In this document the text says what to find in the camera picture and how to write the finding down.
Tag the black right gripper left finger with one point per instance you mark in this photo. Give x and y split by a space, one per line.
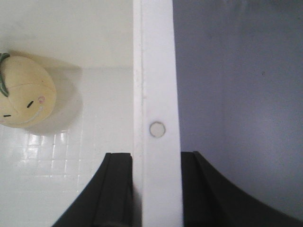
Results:
107 200

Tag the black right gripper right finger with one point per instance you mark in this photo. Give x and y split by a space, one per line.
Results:
211 200

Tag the yellow smiling plush toy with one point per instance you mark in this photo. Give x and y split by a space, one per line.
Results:
27 92

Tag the white plastic tote box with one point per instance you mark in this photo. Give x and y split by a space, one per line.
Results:
113 63

